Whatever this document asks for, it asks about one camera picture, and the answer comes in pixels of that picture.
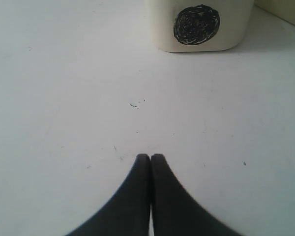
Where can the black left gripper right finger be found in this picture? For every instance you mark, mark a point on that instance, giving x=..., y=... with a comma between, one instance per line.
x=174, y=211

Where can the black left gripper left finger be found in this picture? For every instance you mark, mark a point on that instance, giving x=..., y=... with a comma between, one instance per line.
x=127, y=212

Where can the cream bin with circle mark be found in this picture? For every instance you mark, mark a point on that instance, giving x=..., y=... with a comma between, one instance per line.
x=179, y=26

